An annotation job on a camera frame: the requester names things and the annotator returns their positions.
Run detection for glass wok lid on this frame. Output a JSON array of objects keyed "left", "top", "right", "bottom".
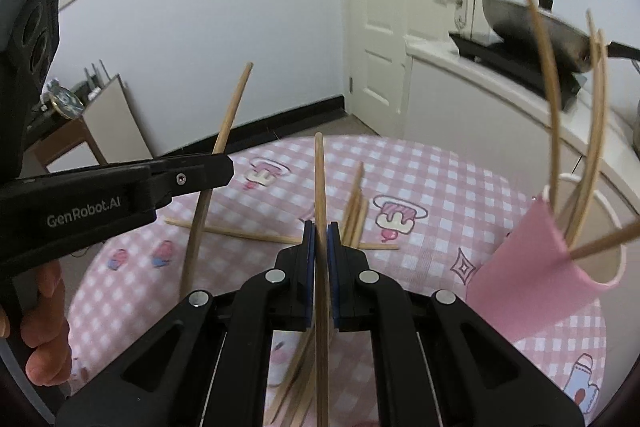
[{"left": 492, "top": 0, "right": 601, "bottom": 45}]

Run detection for wooden side cabinet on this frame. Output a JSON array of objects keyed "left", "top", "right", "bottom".
[{"left": 30, "top": 74, "right": 155, "bottom": 175}]

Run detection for bundle of wooden chopsticks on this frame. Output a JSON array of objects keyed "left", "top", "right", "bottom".
[{"left": 165, "top": 161, "right": 401, "bottom": 427}]

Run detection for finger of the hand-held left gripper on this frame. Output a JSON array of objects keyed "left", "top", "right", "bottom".
[{"left": 149, "top": 152, "right": 235, "bottom": 210}]

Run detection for black induction cooker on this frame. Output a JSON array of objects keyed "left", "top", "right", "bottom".
[{"left": 448, "top": 32, "right": 589, "bottom": 112}]

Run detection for grey metal rods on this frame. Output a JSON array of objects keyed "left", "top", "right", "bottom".
[{"left": 82, "top": 58, "right": 112, "bottom": 90}]

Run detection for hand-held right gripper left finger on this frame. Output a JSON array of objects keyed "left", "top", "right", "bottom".
[{"left": 55, "top": 221, "right": 317, "bottom": 427}]

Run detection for white kitchen cabinet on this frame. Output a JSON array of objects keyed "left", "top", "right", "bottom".
[{"left": 404, "top": 41, "right": 640, "bottom": 268}]

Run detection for decorative plate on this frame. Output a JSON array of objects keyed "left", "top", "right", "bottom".
[{"left": 47, "top": 82, "right": 83, "bottom": 116}]

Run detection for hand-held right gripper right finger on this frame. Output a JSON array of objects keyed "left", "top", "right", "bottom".
[{"left": 326, "top": 222, "right": 586, "bottom": 427}]

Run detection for steel wok with black handle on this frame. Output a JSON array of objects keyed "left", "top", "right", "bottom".
[{"left": 481, "top": 0, "right": 640, "bottom": 75}]

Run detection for pink cup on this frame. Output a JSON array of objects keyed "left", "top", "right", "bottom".
[{"left": 467, "top": 173, "right": 627, "bottom": 344}]

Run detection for person's left hand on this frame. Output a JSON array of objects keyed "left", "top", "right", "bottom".
[{"left": 0, "top": 259, "right": 73, "bottom": 385}]

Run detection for single wooden chopstick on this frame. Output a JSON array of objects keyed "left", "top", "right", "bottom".
[
  {"left": 500, "top": 0, "right": 563, "bottom": 212},
  {"left": 178, "top": 62, "right": 254, "bottom": 303},
  {"left": 564, "top": 9, "right": 603, "bottom": 235},
  {"left": 314, "top": 132, "right": 331, "bottom": 427},
  {"left": 570, "top": 29, "right": 611, "bottom": 240},
  {"left": 566, "top": 227, "right": 640, "bottom": 260}
]

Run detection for pink checked tablecloth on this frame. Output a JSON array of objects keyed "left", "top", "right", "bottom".
[{"left": 67, "top": 134, "right": 608, "bottom": 427}]

